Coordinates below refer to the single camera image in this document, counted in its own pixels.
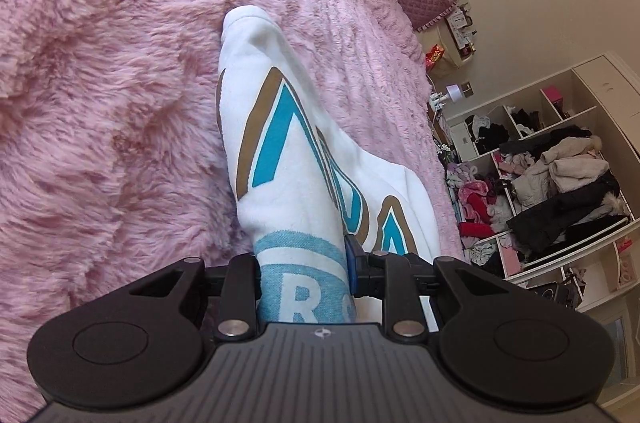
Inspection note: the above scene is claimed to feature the black coat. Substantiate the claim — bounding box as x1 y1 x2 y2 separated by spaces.
504 172 632 260

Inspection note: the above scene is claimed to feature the pile of white jackets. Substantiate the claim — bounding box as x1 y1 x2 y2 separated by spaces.
509 135 609 215

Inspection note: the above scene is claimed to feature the pink fluffy blanket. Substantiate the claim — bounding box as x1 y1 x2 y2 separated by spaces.
0 0 474 410

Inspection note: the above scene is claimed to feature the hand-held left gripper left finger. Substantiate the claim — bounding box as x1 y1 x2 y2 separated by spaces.
119 252 264 345

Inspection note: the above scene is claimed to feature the white open wardrobe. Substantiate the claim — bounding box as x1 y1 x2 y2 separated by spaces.
440 52 640 295

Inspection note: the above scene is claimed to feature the red garment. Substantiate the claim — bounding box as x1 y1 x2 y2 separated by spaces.
457 190 497 240

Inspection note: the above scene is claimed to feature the red snack bag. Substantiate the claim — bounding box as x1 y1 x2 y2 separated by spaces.
423 44 448 72

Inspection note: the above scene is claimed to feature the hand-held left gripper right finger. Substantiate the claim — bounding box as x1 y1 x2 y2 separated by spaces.
343 234 507 340

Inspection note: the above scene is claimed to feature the white sweater blue brown print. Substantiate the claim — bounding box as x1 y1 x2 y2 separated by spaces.
215 4 444 325

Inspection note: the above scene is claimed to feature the cream bedside cabinet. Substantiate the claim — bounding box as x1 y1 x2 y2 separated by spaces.
444 3 477 67

